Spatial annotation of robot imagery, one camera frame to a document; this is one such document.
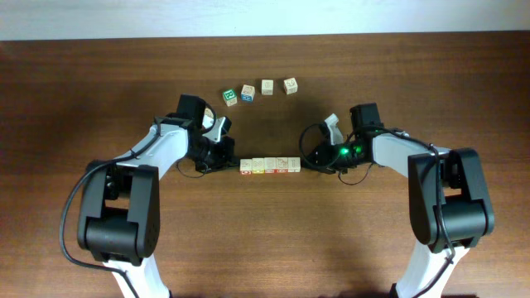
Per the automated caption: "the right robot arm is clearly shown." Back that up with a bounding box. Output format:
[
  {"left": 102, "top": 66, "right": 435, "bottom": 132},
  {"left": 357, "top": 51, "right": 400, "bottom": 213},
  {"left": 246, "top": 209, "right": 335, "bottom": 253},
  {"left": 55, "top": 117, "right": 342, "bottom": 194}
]
[{"left": 301, "top": 103, "right": 495, "bottom": 297}]

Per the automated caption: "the wooden block green side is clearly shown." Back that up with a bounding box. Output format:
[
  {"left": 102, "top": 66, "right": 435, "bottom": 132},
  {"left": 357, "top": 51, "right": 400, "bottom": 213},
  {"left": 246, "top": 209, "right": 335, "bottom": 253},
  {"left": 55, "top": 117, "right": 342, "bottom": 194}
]
[{"left": 204, "top": 108, "right": 214, "bottom": 119}]

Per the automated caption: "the wooden block far right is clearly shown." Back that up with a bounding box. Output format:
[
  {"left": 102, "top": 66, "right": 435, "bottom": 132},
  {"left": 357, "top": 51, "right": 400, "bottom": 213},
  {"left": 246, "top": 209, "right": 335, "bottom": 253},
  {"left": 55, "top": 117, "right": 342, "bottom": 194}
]
[{"left": 283, "top": 78, "right": 298, "bottom": 94}]

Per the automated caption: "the wooden block yellow side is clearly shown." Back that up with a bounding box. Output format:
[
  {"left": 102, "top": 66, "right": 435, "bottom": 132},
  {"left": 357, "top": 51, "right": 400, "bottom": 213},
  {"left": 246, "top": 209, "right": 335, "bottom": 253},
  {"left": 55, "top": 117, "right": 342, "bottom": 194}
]
[{"left": 252, "top": 157, "right": 265, "bottom": 174}]

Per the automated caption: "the green R letter block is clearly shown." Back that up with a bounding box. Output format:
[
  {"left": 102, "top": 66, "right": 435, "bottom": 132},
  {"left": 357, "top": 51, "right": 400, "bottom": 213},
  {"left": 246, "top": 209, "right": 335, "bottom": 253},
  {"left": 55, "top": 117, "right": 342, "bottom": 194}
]
[{"left": 222, "top": 89, "right": 238, "bottom": 107}]

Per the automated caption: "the plain wooden block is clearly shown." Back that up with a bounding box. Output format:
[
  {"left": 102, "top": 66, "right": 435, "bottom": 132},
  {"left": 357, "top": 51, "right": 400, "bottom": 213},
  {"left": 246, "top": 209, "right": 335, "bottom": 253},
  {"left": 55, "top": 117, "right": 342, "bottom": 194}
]
[{"left": 261, "top": 79, "right": 274, "bottom": 95}]

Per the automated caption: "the wooden block blue side snail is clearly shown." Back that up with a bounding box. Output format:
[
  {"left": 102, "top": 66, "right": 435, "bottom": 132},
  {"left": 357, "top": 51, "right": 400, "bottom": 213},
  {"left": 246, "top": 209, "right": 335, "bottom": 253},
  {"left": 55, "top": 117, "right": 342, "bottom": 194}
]
[{"left": 241, "top": 84, "right": 256, "bottom": 102}]

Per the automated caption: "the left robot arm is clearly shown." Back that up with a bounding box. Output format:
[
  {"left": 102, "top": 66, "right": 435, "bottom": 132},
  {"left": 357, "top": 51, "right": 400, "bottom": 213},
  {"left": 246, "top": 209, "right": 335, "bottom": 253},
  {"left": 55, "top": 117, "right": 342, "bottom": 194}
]
[{"left": 75, "top": 94, "right": 237, "bottom": 297}]

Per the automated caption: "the wooden block red edge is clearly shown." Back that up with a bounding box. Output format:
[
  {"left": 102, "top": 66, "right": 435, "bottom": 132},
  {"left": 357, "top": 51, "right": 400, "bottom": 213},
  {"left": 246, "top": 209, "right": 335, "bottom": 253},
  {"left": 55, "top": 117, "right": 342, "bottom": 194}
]
[{"left": 264, "top": 157, "right": 277, "bottom": 174}]

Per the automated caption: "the wooden block red side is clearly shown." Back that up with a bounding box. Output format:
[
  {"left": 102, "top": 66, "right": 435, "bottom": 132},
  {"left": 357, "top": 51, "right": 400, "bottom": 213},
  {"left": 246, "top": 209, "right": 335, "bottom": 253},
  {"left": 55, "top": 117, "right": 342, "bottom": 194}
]
[{"left": 239, "top": 159, "right": 253, "bottom": 175}]

